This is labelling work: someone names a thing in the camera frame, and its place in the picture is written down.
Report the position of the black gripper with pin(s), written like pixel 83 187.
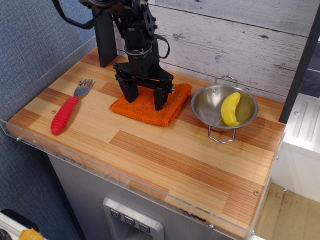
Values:
pixel 145 71

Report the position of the orange cloth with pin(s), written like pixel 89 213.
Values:
pixel 143 107

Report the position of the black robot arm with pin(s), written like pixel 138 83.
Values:
pixel 137 26

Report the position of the yellow toy banana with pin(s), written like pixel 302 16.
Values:
pixel 228 109

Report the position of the grey toy fridge cabinet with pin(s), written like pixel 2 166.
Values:
pixel 85 192

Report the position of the silver dispenser panel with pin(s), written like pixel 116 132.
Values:
pixel 126 223

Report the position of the white toy sink unit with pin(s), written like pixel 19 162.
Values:
pixel 297 164

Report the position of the yellow object bottom left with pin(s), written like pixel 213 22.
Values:
pixel 30 234

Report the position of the fork with red handle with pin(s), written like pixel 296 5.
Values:
pixel 62 117

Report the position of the black vertical post left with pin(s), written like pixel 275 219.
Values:
pixel 105 40

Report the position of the black vertical post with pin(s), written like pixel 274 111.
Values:
pixel 105 40
pixel 302 68

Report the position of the clear acrylic guard rail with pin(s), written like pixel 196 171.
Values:
pixel 220 186

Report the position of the black vertical post right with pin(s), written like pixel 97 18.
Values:
pixel 302 68

